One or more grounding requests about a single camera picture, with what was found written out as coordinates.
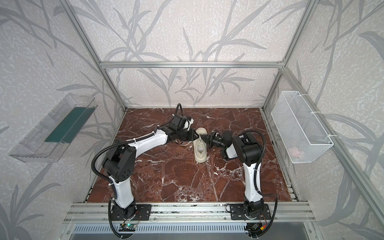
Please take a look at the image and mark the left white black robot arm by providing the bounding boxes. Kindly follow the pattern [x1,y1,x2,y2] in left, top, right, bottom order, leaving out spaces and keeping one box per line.
[91,114,199,219]

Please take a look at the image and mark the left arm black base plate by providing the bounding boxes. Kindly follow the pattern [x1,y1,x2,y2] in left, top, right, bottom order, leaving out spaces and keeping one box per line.
[111,204,152,221]

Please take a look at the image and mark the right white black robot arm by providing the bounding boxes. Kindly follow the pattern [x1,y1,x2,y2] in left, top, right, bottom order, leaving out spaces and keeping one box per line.
[200,130,278,221]

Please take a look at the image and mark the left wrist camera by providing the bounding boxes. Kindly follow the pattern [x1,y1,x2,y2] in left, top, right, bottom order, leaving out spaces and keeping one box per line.
[184,118,194,131]

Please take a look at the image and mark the white wire mesh basket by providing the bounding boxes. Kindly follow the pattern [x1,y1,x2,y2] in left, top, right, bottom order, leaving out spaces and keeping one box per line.
[272,91,334,164]

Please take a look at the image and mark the right wiring connector bundle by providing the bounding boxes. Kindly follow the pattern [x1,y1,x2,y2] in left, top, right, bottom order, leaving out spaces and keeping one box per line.
[244,223,267,233]

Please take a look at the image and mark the cream white sneaker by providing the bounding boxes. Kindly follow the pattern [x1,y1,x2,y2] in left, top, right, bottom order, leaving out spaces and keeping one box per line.
[193,128,208,163]

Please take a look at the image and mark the green lit circuit board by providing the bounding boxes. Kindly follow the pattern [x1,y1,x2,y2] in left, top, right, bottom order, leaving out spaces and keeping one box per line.
[119,223,138,232]

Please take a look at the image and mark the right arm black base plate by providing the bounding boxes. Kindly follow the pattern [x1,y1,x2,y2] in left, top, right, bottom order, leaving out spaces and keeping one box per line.
[229,204,272,221]

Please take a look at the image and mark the clear plastic wall bin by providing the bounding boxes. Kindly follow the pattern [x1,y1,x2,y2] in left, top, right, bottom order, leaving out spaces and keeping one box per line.
[9,94,98,163]

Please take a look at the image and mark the pink object in basket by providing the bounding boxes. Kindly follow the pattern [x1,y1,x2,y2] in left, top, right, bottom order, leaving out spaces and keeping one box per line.
[288,147,304,159]

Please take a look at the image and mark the aluminium frame cage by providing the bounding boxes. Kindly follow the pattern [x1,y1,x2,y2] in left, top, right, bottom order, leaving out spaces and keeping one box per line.
[59,1,384,224]

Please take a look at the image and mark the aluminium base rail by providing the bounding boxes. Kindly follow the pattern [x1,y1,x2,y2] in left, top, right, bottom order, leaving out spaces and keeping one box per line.
[56,202,323,240]

